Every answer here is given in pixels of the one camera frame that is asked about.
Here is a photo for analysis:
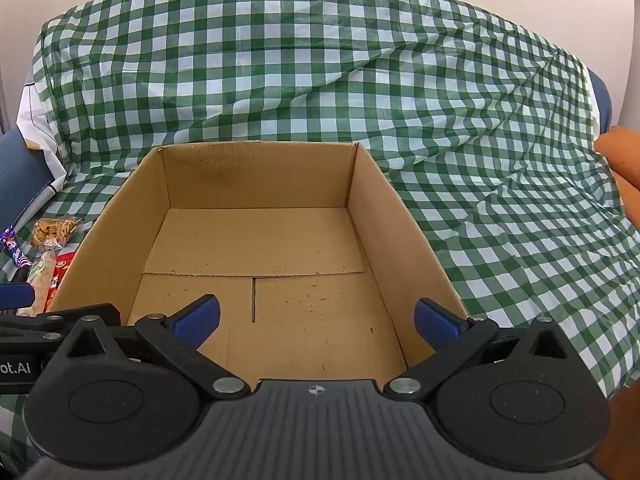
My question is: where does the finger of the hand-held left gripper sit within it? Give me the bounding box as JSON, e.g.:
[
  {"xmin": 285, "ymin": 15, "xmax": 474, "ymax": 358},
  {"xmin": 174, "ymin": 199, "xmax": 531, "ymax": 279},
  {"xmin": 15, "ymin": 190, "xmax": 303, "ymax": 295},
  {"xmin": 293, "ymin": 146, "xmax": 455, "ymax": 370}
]
[
  {"xmin": 0, "ymin": 303, "xmax": 122, "ymax": 347},
  {"xmin": 0, "ymin": 282, "xmax": 36, "ymax": 317}
]

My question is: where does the blue fabric cushion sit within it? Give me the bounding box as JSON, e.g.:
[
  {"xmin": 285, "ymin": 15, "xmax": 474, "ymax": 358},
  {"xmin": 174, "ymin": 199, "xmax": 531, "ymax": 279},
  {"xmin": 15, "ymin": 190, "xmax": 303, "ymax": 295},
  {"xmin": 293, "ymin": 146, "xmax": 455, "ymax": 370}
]
[{"xmin": 585, "ymin": 67, "xmax": 614, "ymax": 137}]

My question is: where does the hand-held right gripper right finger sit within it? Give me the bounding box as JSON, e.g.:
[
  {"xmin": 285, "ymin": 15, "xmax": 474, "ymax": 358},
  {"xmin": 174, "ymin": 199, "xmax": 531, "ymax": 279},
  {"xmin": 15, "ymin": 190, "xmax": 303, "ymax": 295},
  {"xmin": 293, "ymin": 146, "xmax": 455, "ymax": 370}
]
[{"xmin": 382, "ymin": 297, "xmax": 573, "ymax": 403}]

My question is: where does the clear bag of cookies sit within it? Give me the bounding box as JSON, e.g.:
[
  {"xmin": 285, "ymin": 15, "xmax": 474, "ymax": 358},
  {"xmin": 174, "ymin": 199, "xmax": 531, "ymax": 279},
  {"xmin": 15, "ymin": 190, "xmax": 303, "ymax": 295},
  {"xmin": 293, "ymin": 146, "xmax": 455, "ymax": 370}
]
[{"xmin": 30, "ymin": 216, "xmax": 83, "ymax": 249}]

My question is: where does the brown cardboard box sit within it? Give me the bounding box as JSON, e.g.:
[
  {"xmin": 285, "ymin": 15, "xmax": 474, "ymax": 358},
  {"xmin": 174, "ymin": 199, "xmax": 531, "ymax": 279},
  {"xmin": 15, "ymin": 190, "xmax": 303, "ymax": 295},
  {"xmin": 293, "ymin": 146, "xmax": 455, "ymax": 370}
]
[{"xmin": 47, "ymin": 141, "xmax": 471, "ymax": 386}]

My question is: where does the orange cushion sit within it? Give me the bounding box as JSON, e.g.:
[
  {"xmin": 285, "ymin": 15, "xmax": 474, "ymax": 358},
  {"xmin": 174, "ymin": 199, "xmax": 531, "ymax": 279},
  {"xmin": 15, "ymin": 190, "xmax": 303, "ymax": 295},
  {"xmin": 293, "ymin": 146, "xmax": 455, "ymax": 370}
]
[{"xmin": 593, "ymin": 126, "xmax": 640, "ymax": 480}]

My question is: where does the green checkered tablecloth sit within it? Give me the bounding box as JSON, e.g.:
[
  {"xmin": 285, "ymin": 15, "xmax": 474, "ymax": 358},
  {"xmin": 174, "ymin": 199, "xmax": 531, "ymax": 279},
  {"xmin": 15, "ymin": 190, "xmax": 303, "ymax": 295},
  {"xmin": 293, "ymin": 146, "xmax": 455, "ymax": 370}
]
[{"xmin": 0, "ymin": 0, "xmax": 640, "ymax": 478}]

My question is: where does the purple snack packet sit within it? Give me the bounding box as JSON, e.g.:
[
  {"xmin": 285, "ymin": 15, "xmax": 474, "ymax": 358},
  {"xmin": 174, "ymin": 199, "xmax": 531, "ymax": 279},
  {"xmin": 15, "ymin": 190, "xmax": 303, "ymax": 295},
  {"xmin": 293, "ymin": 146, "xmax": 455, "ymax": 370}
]
[{"xmin": 0, "ymin": 227, "xmax": 32, "ymax": 268}]

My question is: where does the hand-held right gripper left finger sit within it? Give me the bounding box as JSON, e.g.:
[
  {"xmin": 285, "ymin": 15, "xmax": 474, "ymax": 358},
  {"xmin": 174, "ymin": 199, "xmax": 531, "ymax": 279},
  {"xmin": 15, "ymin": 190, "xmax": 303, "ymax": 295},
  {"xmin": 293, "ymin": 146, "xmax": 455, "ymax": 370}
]
[{"xmin": 60, "ymin": 294, "xmax": 252, "ymax": 403}]

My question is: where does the red snack packet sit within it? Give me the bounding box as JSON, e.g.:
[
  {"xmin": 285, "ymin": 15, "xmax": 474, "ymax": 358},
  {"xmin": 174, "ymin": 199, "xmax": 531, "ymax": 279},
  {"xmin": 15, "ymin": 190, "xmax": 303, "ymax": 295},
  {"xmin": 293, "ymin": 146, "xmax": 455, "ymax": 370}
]
[{"xmin": 44, "ymin": 254, "xmax": 76, "ymax": 312}]

